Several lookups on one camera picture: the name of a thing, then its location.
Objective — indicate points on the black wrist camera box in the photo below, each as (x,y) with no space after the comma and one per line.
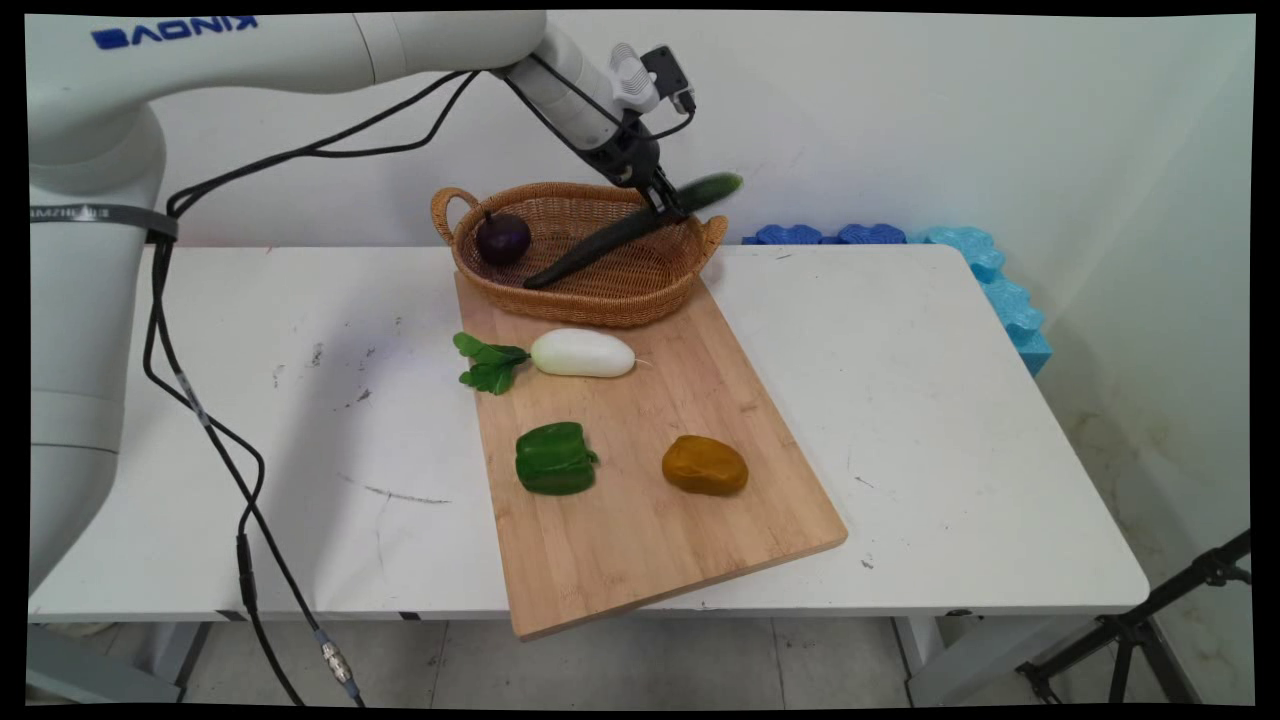
(668,75)

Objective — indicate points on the dark purple round vegetable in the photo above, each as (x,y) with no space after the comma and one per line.
(503,240)

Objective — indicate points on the black tripod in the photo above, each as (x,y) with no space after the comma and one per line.
(1130,630)

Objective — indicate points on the green bell pepper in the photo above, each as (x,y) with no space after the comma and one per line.
(555,460)

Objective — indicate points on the wooden cutting board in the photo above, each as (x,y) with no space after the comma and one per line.
(650,520)

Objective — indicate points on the woven wicker basket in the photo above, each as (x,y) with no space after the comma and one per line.
(620,290)

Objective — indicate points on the white radish with green leaves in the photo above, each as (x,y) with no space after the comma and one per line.
(585,353)

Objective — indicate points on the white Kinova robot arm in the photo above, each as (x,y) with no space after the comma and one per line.
(250,50)

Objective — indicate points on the brown potato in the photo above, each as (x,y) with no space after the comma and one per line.
(705,466)

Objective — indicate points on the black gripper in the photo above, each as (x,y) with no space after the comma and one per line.
(630,155)

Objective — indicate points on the long dark green cucumber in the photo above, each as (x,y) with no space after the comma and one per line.
(600,245)

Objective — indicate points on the light blue foam mat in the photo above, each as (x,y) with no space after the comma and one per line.
(1005,300)

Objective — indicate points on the white table leg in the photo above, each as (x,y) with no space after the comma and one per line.
(950,660)

